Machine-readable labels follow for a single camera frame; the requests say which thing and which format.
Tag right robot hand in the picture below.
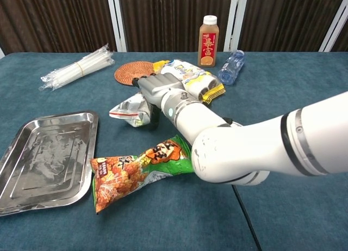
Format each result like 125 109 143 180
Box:
132 72 188 131

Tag white crinkled snack bag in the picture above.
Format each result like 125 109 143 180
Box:
109 93 153 128

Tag green orange snack bag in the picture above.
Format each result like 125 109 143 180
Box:
89 134 195 214

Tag orange woven coaster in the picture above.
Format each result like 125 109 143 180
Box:
114 60 158 86

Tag yellow white packaged rolls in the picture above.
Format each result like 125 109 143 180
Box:
152 59 226 105

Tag brown juice bottle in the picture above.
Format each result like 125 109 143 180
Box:
197 15 220 68

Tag brown folding screen panel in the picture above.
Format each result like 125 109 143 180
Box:
0 0 127 55
222 0 348 53
105 0 250 53
333 19 348 52

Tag clear water bottle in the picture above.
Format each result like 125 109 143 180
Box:
217 50 246 85

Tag bundle of wrapped straws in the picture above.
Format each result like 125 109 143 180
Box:
39 43 115 93

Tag rectangular steel tray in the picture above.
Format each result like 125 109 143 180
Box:
0 111 100 217

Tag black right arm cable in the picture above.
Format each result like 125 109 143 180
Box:
231 184 263 251

